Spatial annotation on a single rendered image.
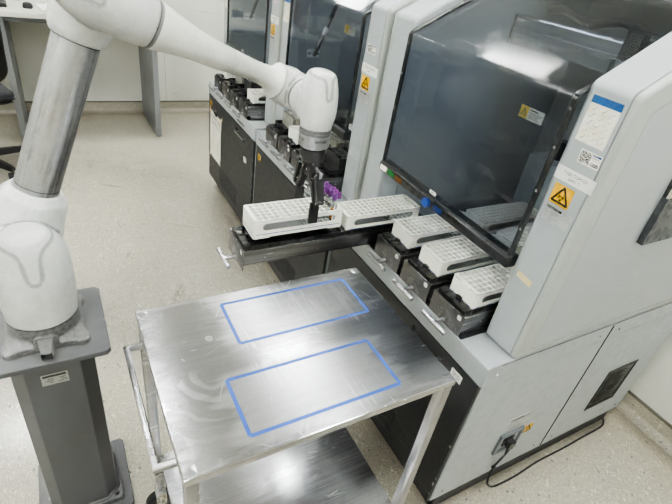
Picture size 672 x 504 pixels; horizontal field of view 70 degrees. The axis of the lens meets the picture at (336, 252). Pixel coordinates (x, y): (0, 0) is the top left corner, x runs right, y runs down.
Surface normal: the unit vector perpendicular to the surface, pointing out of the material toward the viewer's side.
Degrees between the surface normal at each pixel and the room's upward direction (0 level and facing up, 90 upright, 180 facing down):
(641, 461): 0
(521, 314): 90
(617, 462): 0
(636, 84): 29
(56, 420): 90
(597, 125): 90
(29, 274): 75
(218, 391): 0
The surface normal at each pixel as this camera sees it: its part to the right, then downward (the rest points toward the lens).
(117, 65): 0.46, 0.54
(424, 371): 0.14, -0.83
